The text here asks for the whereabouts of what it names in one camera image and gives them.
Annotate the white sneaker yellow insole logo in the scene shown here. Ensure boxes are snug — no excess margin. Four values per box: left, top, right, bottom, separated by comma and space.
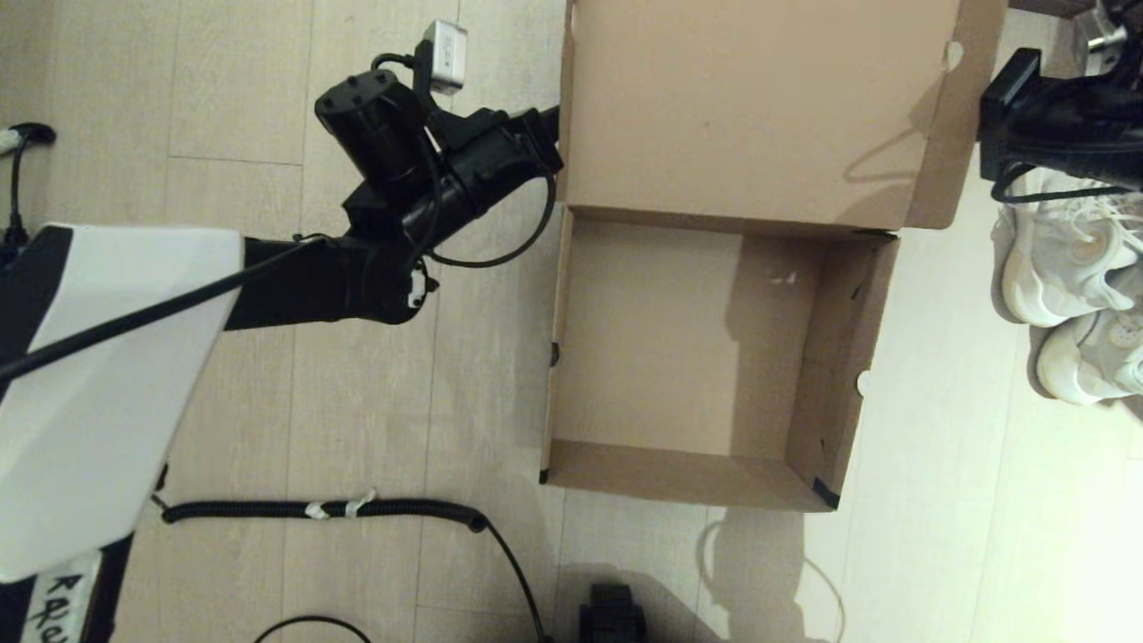
990, 168, 1143, 329

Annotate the white mesh sneaker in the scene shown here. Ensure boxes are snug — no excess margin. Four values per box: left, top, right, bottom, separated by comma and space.
1034, 308, 1143, 406

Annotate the brown cardboard shoe box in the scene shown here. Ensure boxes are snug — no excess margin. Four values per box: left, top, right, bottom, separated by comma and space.
538, 0, 1010, 514

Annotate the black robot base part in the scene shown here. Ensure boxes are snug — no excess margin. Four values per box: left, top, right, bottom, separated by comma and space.
579, 584, 647, 643

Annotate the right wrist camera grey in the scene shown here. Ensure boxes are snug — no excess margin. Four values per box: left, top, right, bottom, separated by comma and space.
1076, 11, 1135, 56

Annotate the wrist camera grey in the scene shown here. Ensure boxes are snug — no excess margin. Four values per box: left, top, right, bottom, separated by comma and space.
1076, 11, 1135, 56
419, 20, 469, 96

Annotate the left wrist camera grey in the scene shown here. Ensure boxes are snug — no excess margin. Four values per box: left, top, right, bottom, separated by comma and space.
419, 20, 469, 96

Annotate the black cable with spiral wrap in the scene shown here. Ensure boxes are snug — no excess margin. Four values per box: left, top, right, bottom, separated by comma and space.
152, 464, 555, 643

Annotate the black plug cable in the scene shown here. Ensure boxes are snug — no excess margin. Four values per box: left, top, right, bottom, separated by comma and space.
4, 123, 57, 248

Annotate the black cable loop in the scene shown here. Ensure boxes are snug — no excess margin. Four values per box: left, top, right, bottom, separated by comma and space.
254, 615, 372, 643

